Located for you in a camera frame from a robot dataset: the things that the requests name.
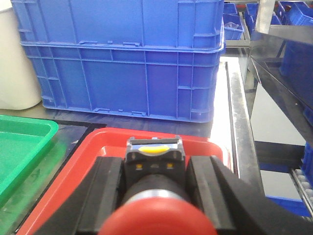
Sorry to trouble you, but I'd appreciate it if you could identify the stacked blue ribbed crate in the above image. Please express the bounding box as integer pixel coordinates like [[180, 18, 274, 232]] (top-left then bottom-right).
[[11, 0, 224, 123]]

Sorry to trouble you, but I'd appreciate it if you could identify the white plastic bin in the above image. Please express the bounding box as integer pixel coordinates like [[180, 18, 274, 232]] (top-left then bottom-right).
[[0, 7, 41, 110]]

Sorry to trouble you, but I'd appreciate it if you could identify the red plastic tray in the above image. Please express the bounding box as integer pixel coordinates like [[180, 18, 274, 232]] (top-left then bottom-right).
[[17, 127, 233, 235]]

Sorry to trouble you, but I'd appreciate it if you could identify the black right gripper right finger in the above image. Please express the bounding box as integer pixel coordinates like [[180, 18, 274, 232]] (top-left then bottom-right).
[[186, 156, 313, 235]]

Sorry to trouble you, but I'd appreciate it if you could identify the red mushroom push button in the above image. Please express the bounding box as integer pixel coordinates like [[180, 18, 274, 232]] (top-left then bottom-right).
[[99, 136, 217, 235]]

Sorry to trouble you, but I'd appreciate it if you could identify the green plastic tray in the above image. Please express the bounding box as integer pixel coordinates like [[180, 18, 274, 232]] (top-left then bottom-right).
[[0, 115, 59, 205]]

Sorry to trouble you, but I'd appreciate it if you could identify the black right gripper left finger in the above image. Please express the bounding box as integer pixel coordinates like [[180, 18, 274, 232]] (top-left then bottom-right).
[[36, 157, 122, 235]]

